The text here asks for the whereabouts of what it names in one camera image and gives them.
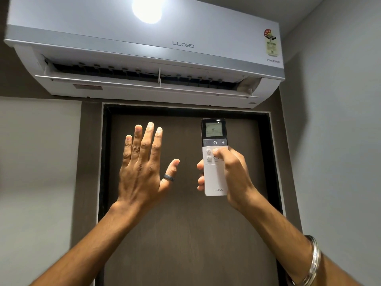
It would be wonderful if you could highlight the person's left hand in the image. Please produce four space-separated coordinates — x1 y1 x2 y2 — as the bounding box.
118 122 180 212

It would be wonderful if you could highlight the person's right hand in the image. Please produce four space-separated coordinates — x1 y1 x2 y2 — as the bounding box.
197 147 260 214

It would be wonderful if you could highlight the white and black remote control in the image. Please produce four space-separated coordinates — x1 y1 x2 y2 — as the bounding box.
201 118 230 197

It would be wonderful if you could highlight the person's right forearm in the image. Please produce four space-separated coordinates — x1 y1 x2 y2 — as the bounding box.
227 187 381 286

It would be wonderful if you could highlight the person's left forearm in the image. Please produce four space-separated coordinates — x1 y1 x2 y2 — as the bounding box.
29 201 156 286

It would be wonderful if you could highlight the white air conditioner louver flap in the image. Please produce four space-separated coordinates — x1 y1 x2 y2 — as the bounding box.
35 74 254 99

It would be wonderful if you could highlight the dark brown wooden door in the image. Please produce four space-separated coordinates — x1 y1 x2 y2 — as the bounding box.
104 113 279 286

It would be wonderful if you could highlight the colourful energy rating sticker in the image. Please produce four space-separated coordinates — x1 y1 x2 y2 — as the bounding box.
264 27 280 59

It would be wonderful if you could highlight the silver steel bangle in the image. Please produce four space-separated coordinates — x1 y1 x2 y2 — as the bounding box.
286 235 321 286

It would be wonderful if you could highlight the black door frame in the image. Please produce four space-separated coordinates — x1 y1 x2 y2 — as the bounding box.
97 102 287 286

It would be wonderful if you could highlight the white wall air conditioner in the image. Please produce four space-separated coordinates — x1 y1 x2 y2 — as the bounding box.
4 0 286 109

